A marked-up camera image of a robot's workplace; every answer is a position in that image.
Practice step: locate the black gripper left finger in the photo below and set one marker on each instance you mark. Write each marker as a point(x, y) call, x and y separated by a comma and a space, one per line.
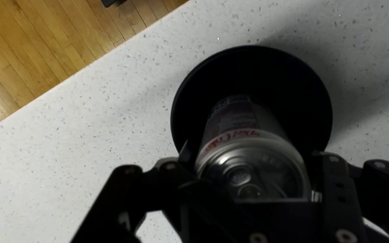
point(170, 186)

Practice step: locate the black bowl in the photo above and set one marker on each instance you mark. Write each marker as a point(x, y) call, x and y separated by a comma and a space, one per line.
point(272, 78)

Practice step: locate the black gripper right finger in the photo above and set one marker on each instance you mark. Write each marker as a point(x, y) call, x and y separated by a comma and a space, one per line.
point(354, 199)

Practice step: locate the silver soda can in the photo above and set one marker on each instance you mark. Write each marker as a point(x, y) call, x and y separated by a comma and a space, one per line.
point(249, 155)

